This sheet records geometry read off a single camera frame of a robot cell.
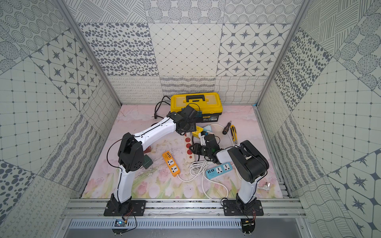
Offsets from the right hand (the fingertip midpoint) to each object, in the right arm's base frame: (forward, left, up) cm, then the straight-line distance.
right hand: (191, 149), depth 94 cm
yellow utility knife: (+15, -30, -1) cm, 33 cm away
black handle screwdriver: (+13, -23, +2) cm, 27 cm away
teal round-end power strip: (+15, -11, +3) cm, 19 cm away
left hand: (+10, 0, +12) cm, 16 cm away
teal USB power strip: (-14, -16, +1) cm, 21 cm away
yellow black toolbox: (+26, -11, +16) cm, 32 cm away
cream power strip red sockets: (-4, +1, +2) cm, 4 cm away
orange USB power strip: (-10, +12, +1) cm, 15 cm away
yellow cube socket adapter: (+10, -5, +9) cm, 14 cm away
